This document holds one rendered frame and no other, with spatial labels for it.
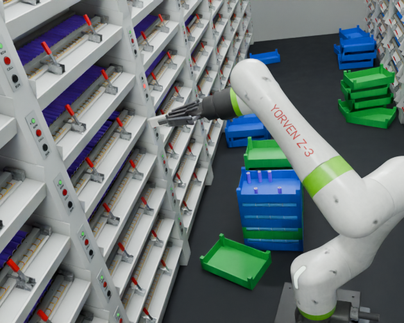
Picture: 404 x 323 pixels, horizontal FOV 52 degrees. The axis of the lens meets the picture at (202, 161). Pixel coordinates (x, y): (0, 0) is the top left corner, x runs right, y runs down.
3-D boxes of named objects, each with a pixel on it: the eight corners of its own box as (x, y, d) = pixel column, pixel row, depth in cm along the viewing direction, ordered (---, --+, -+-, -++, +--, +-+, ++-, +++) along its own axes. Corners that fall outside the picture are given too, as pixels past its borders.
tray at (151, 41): (177, 31, 221) (181, 4, 213) (142, 75, 173) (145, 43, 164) (141, 22, 223) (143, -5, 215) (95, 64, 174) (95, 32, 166)
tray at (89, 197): (145, 126, 175) (147, 106, 169) (84, 224, 126) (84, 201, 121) (101, 115, 176) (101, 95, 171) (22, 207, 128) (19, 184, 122)
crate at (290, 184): (301, 177, 213) (300, 165, 209) (300, 203, 197) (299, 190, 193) (243, 179, 221) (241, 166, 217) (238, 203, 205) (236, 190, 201)
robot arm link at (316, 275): (352, 302, 133) (349, 259, 123) (314, 329, 128) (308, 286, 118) (323, 279, 143) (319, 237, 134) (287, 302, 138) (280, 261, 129)
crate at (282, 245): (303, 224, 231) (303, 213, 226) (303, 251, 214) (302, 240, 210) (249, 223, 238) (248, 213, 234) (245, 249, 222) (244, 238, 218)
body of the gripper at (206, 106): (219, 123, 127) (192, 129, 130) (223, 109, 133) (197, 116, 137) (211, 102, 123) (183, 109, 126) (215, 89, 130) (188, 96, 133)
